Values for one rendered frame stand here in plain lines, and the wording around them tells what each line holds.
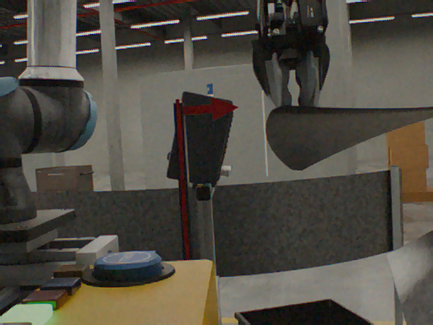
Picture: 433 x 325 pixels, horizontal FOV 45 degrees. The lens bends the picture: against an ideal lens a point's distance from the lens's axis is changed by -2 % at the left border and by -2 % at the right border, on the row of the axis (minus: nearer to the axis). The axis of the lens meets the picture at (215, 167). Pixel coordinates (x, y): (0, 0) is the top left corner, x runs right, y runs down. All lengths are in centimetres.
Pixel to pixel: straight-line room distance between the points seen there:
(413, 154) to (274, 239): 642
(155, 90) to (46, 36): 609
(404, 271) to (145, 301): 39
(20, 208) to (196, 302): 64
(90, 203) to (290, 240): 91
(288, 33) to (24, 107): 48
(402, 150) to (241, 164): 294
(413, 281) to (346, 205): 191
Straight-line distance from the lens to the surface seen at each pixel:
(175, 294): 27
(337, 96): 482
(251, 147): 665
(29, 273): 86
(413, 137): 862
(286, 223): 235
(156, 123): 702
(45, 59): 97
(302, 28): 59
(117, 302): 27
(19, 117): 90
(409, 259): 61
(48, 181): 736
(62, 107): 95
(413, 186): 867
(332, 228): 246
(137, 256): 32
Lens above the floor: 115
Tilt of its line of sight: 3 degrees down
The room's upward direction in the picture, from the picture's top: 3 degrees counter-clockwise
